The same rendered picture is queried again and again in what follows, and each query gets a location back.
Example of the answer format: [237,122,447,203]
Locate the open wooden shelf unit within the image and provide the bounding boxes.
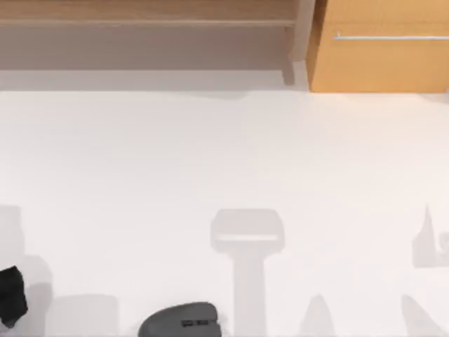
[0,0,317,87]

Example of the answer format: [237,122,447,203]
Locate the dark grey computer mouse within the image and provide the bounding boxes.
[137,301,223,337]

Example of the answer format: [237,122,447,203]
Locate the wooden cupboard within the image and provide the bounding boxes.
[305,0,449,94]

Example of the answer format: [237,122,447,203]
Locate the long metal handle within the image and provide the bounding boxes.
[333,32,449,41]

